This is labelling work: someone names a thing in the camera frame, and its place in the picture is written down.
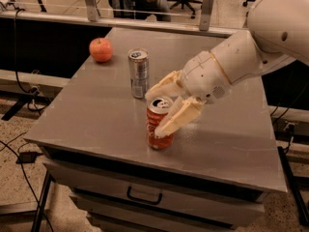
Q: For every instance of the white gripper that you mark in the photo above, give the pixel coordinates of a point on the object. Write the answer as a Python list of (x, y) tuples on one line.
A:
[(203, 76)]

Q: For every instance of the red coke can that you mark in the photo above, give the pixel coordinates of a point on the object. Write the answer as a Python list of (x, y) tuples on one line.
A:
[(157, 109)]

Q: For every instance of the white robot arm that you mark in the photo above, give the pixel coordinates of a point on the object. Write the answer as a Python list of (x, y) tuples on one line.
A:
[(277, 33)]

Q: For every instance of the silver slim can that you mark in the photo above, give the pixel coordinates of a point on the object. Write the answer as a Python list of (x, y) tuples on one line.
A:
[(138, 61)]

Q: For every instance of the grey drawer cabinet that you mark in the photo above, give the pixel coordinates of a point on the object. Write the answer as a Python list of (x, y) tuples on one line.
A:
[(214, 177)]

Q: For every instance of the red apple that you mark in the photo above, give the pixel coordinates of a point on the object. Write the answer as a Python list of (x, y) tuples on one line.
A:
[(101, 49)]

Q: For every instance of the black power adapter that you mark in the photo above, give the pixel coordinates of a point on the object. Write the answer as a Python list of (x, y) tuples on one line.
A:
[(27, 157)]

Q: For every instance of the metal railing post right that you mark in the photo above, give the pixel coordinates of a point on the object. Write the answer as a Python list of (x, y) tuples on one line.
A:
[(205, 17)]

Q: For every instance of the metal railing post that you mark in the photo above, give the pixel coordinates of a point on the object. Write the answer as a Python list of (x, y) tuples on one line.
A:
[(92, 10), (205, 17)]

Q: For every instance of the black drawer handle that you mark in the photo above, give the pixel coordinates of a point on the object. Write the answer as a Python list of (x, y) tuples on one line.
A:
[(143, 197)]

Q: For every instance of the metal railing post left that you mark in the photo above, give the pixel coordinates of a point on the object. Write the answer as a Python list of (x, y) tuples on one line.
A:
[(92, 10)]

